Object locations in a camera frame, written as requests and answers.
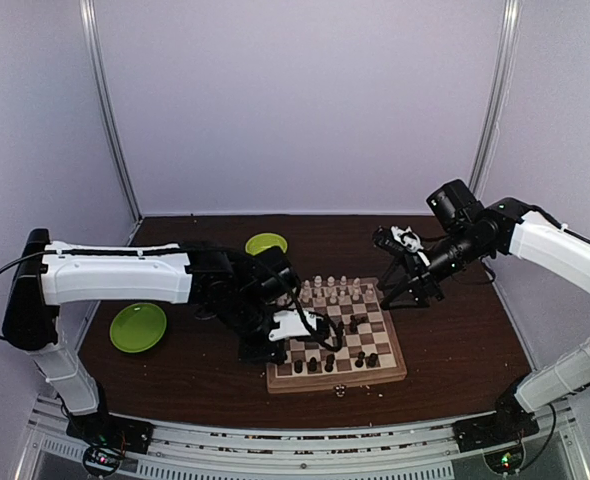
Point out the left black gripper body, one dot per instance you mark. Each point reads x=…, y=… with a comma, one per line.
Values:
x=248, y=352

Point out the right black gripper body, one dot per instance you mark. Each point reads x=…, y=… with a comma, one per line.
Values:
x=423, y=277

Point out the wooden chess board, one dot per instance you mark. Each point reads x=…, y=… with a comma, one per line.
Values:
x=370, y=354

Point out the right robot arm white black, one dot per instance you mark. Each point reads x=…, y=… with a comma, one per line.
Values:
x=473, y=231

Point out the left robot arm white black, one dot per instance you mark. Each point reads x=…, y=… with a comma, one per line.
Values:
x=236, y=287

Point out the green bowl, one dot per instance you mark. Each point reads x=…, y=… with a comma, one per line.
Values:
x=264, y=241

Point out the green plate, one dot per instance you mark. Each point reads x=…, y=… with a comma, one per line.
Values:
x=138, y=328

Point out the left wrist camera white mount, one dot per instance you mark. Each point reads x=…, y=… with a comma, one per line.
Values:
x=288, y=324

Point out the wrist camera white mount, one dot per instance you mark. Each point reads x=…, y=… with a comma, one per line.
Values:
x=398, y=241
x=288, y=324

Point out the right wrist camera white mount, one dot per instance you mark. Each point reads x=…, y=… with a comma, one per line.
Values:
x=398, y=241

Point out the right aluminium corner post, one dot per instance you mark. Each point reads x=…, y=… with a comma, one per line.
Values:
x=499, y=92

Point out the aluminium corner post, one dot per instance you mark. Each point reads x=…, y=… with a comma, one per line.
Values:
x=108, y=119
x=499, y=92

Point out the aluminium front rail frame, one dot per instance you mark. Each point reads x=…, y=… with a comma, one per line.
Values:
x=418, y=450

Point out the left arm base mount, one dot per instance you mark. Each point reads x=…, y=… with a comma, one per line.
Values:
x=106, y=450

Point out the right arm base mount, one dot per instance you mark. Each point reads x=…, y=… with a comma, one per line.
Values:
x=495, y=440

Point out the left aluminium corner post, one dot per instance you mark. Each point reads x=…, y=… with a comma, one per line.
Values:
x=108, y=119

